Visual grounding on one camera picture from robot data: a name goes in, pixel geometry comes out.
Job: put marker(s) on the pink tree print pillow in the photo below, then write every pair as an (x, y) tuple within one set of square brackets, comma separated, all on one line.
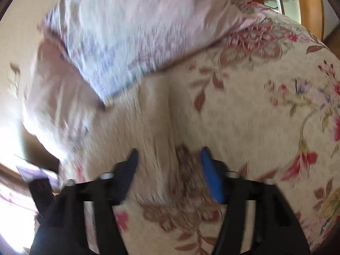
[(138, 32)]

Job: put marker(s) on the wooden framed glass panel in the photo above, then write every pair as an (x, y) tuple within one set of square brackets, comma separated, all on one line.
[(316, 8)]

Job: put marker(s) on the pink lavender print pillow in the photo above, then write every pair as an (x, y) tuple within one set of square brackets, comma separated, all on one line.
[(53, 98)]

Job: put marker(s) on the cream floral bedsheet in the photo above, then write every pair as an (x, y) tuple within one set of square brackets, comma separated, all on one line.
[(252, 111)]

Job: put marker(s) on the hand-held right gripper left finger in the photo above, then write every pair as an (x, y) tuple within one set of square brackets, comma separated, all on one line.
[(130, 164)]

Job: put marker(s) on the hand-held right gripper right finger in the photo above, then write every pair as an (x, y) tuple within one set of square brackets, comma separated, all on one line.
[(211, 175)]

